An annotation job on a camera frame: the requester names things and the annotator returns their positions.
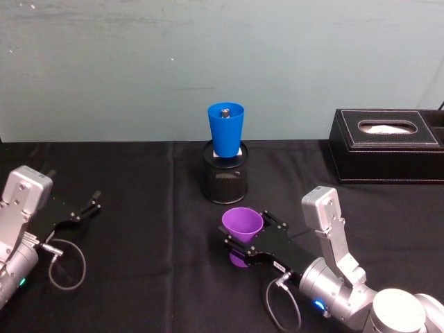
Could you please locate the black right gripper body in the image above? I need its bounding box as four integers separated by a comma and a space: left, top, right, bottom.
242, 222, 319, 279

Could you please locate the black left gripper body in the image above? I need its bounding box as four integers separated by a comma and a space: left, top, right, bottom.
26, 194, 82, 246

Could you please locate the purple plastic cup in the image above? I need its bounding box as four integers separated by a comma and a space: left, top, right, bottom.
221, 207, 265, 268

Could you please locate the black table cloth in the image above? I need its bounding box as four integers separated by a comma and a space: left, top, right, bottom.
0, 138, 444, 333

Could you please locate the black mesh pen holder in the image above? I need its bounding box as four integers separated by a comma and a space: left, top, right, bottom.
200, 138, 250, 205

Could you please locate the small white flat piece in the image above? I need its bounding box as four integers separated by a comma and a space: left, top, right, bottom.
212, 146, 244, 159

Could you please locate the blue plastic cup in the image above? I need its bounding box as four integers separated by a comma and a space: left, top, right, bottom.
207, 101, 247, 160

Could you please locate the black leather tissue box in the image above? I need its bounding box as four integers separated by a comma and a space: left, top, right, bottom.
327, 108, 444, 185

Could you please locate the white tissue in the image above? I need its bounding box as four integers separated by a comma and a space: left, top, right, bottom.
361, 123, 416, 135

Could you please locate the left gripper's thin dark cable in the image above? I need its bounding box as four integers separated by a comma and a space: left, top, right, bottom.
37, 238, 87, 291

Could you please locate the gripper's thin dark cable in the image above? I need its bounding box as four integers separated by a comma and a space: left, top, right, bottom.
37, 238, 87, 291
265, 271, 302, 333

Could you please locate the right gripper's thin dark cable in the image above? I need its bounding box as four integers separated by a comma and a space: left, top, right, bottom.
265, 271, 302, 333

